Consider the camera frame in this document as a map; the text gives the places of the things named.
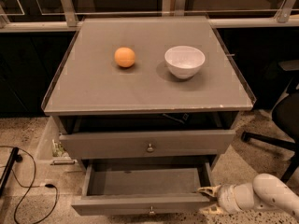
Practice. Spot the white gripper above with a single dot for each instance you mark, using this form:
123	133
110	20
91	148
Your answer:
224	197

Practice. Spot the grey drawer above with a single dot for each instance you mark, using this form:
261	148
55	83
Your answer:
88	146
124	189

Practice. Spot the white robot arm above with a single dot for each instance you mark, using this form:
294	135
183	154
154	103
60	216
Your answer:
264	193

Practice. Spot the grey top drawer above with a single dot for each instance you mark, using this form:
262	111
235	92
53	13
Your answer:
88	146

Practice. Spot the grey drawer cabinet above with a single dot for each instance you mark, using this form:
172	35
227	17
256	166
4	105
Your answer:
92	94

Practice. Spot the white bowl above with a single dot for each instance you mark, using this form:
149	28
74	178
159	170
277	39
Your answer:
184	62

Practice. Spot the orange ball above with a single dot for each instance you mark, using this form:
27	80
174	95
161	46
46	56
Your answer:
124	57

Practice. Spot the clear plastic bin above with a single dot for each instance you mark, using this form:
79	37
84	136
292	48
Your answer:
49	149

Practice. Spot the black bar on floor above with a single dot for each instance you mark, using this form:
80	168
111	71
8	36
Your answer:
8	167

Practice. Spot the metal window bracket right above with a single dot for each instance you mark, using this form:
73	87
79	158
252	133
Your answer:
284	12

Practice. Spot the metal window bracket left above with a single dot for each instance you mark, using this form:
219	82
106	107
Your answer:
69	13

